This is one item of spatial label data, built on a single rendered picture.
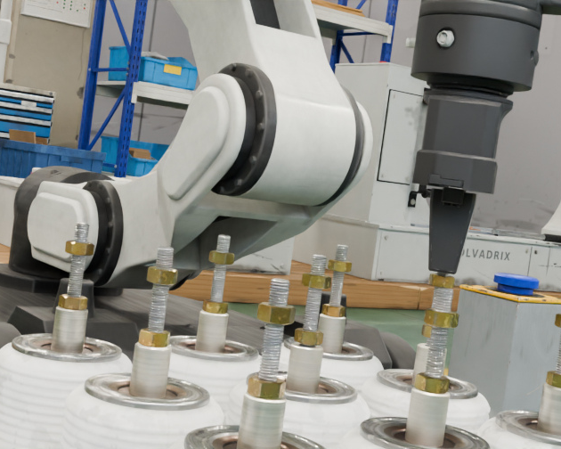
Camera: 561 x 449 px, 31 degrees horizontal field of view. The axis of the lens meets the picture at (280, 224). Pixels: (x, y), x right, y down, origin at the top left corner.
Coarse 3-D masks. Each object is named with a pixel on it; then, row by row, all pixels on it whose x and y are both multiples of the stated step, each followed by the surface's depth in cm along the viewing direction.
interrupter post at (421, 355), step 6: (420, 348) 74; (426, 348) 73; (420, 354) 74; (426, 354) 73; (444, 354) 74; (420, 360) 74; (426, 360) 73; (444, 360) 74; (414, 366) 74; (420, 366) 73; (414, 372) 74; (414, 378) 74; (414, 384) 74
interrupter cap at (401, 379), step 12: (384, 372) 76; (396, 372) 77; (408, 372) 77; (384, 384) 73; (396, 384) 72; (408, 384) 72; (456, 384) 75; (468, 384) 75; (456, 396) 71; (468, 396) 72
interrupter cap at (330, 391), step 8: (248, 376) 67; (280, 376) 69; (320, 376) 71; (320, 384) 69; (328, 384) 69; (336, 384) 69; (344, 384) 69; (288, 392) 65; (296, 392) 65; (320, 392) 67; (328, 392) 67; (336, 392) 67; (344, 392) 67; (352, 392) 67; (296, 400) 64; (304, 400) 64; (312, 400) 64; (320, 400) 64; (328, 400) 64; (336, 400) 64; (344, 400) 65; (352, 400) 66
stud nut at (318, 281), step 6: (306, 276) 66; (312, 276) 66; (318, 276) 66; (324, 276) 66; (306, 282) 66; (312, 282) 66; (318, 282) 66; (324, 282) 66; (318, 288) 66; (324, 288) 66
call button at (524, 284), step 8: (496, 280) 90; (504, 280) 89; (512, 280) 88; (520, 280) 88; (528, 280) 88; (536, 280) 89; (504, 288) 89; (512, 288) 89; (520, 288) 89; (528, 288) 88; (536, 288) 89
